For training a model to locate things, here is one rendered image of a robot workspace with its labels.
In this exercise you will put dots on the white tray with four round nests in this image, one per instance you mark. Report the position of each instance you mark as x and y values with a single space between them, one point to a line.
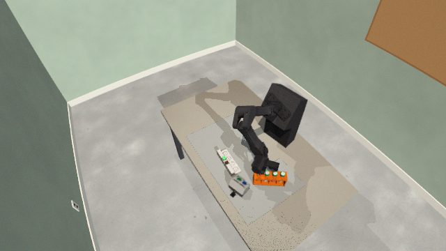
228 162

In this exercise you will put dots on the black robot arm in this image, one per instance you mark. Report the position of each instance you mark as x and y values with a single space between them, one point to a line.
245 127

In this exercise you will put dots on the grey control panel with blue and green buttons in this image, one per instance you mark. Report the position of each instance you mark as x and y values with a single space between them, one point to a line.
238 186

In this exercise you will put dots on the orange tube holder block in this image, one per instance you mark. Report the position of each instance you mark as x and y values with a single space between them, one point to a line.
269 179

